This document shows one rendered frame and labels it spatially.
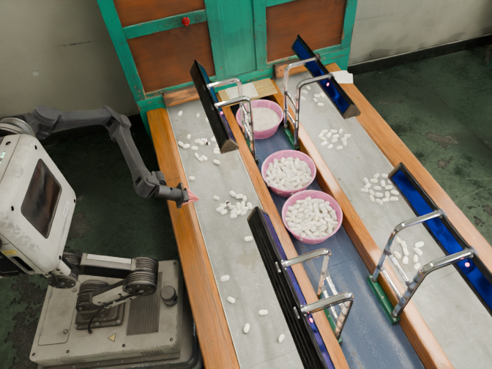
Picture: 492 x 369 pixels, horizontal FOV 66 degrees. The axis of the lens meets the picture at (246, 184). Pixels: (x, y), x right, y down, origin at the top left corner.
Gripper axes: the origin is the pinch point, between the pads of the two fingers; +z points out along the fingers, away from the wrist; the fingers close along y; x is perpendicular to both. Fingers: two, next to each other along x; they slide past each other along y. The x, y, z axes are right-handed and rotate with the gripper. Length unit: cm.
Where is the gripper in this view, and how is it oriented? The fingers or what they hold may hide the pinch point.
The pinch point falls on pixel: (196, 199)
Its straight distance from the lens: 167.9
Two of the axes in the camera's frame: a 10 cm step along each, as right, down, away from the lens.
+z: 7.8, 2.1, 5.9
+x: -5.6, 6.5, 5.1
